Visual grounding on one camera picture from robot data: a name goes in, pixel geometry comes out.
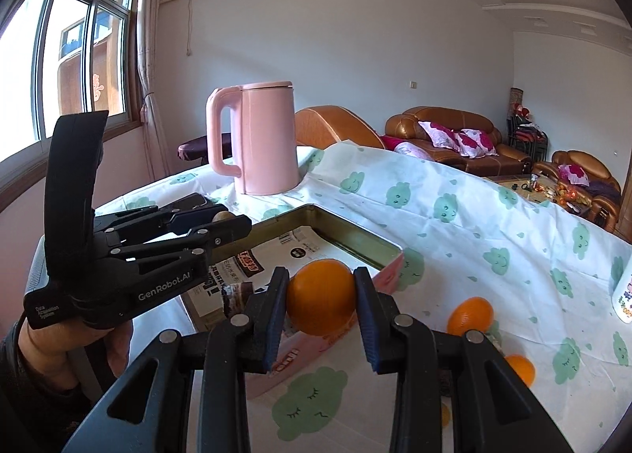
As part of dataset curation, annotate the cluttered coffee table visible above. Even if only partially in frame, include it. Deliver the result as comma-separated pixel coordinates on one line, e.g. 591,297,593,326
486,175,593,217

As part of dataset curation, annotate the printed paper sheet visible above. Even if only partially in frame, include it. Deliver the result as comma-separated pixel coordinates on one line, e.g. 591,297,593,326
188,228,376,332

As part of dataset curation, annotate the pink electric kettle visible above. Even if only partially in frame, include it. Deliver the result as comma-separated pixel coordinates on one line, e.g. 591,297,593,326
206,81,301,196

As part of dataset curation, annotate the air conditioner cable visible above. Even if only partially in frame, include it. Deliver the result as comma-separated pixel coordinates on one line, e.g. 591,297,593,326
160,0,194,57

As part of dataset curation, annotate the white and magenta pillow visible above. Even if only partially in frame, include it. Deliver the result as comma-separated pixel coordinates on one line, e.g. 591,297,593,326
419,121,467,153
558,164,591,187
454,129,497,158

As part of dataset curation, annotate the small orange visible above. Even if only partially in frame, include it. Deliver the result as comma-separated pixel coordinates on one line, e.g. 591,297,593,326
447,296,495,338
504,355,536,389

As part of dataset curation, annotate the pink metal tin tray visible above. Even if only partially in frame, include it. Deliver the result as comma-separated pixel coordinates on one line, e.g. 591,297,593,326
180,203,406,402

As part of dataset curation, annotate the brown leather armchair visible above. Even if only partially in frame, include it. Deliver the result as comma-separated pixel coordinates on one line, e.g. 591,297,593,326
533,150,622,232

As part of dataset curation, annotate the beige curtain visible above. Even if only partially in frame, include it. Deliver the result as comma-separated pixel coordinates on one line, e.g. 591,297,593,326
133,0,171,179

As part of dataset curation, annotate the stack of dark chairs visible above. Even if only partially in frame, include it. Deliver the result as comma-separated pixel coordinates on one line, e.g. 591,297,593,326
508,112,549,163

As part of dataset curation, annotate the person's left hand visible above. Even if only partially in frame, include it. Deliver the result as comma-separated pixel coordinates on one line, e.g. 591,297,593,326
17,317,135,379

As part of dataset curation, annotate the brown leather chair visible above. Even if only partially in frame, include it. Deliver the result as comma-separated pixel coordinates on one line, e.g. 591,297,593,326
295,106,386,150

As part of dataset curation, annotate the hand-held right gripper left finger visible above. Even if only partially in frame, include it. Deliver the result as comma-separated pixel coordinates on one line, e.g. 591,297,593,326
62,266,292,453

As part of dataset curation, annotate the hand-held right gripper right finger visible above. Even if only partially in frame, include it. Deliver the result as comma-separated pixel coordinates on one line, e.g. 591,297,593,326
352,266,576,453

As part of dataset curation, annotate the purple cushioned stool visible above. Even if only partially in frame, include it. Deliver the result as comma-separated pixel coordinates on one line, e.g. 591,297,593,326
179,133,233,165

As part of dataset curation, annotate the brown leather sofa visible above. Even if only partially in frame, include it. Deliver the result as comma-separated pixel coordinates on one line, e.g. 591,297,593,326
385,106,532,176

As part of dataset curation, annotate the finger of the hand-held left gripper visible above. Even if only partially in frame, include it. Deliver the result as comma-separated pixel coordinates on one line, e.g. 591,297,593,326
94,202,230,239
106,216,254,281

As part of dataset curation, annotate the white cloud print tablecloth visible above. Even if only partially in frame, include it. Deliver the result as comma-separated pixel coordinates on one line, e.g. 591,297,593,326
94,139,632,453

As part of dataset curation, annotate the window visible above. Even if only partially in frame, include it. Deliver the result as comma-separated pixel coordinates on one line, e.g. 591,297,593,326
0,0,143,164

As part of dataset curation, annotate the large orange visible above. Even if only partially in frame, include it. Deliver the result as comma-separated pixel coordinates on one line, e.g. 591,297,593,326
286,258,356,336

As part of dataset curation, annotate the white cartoon print mug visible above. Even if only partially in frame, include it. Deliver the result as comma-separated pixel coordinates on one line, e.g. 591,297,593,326
611,270,632,325

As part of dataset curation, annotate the person's left forearm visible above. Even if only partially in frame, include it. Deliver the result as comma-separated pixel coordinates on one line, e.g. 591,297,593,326
0,325,107,453

